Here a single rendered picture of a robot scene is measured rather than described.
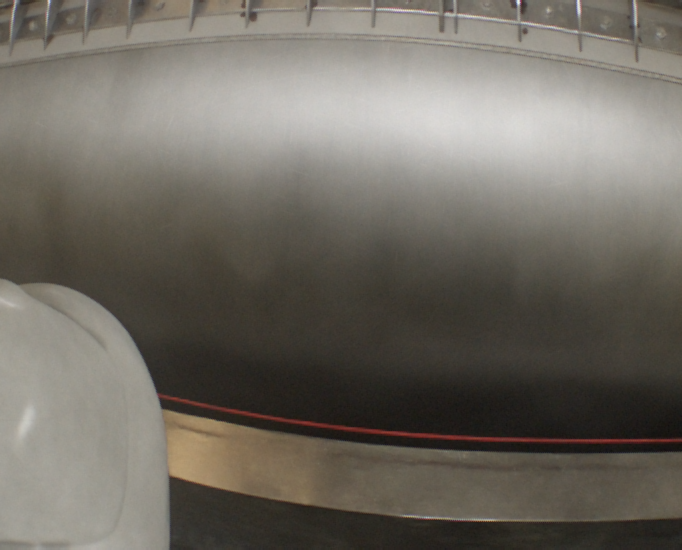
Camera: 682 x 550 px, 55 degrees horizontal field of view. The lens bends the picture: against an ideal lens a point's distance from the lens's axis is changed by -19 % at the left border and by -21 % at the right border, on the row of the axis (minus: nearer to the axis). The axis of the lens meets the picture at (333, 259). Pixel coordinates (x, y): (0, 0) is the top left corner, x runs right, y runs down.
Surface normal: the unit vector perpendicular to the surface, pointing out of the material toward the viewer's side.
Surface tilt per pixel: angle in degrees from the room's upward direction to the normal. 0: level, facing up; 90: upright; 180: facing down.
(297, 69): 40
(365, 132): 47
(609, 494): 0
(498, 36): 34
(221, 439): 1
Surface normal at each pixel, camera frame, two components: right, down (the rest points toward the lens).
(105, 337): 0.65, -0.61
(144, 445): 0.94, -0.26
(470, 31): -0.21, -0.14
